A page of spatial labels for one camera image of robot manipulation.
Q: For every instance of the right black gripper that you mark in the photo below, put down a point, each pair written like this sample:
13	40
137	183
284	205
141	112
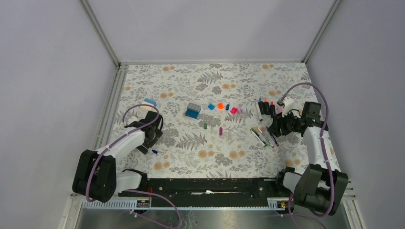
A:
279	123

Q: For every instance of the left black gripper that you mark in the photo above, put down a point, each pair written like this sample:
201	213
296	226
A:
144	148

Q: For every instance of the purple gel pen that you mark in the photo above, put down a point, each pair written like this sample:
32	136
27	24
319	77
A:
273	137

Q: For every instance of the teal green gel pen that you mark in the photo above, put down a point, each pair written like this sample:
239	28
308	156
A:
261	137

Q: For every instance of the pink highlighter black body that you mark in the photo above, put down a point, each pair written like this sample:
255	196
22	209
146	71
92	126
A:
272	109

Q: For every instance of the thin white green pen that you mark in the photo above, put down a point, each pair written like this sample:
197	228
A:
256	137

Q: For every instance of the blue white whiteboard marker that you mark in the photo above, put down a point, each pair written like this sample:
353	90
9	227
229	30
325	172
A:
258	111

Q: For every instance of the orange highlighter black body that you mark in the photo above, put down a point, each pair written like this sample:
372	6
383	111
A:
266	107

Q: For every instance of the blue highlighter black body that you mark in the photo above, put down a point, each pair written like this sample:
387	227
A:
261	106

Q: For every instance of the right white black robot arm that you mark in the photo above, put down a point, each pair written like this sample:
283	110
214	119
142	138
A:
321	186

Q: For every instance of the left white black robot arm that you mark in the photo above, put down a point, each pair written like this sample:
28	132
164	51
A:
97	177

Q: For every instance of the cream blue toy brick block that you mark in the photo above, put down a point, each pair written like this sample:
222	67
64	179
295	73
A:
148	103

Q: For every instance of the blue grey toy brick block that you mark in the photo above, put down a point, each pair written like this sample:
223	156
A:
193	110

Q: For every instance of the floral patterned table mat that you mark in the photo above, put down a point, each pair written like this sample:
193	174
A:
186	149

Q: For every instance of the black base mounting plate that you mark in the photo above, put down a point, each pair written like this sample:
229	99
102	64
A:
211	192

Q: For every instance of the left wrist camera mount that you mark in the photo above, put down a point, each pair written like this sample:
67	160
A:
132	119

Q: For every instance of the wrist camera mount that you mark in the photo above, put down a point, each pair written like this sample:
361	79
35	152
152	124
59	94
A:
132	119
286	104

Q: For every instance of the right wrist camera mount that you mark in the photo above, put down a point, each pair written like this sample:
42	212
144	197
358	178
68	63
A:
286	104

